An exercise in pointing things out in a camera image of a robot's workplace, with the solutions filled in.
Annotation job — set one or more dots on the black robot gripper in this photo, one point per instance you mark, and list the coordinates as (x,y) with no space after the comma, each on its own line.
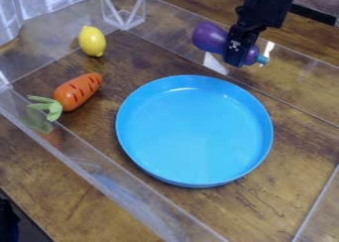
(257,14)

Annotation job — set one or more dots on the purple toy eggplant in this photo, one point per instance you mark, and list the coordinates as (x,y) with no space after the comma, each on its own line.
(210,37)

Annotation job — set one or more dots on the blue round tray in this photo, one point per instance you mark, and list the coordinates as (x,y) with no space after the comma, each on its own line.
(194,130)

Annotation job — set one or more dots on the yellow toy lemon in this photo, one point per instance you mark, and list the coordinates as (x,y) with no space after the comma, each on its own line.
(93,41)

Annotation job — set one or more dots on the orange toy carrot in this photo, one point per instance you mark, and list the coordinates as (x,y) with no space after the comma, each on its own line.
(70,96)

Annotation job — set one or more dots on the clear acrylic front barrier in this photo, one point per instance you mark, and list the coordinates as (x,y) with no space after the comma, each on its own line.
(168,220)

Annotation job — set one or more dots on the clear acrylic corner bracket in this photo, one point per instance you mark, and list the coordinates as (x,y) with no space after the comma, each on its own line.
(121,18)

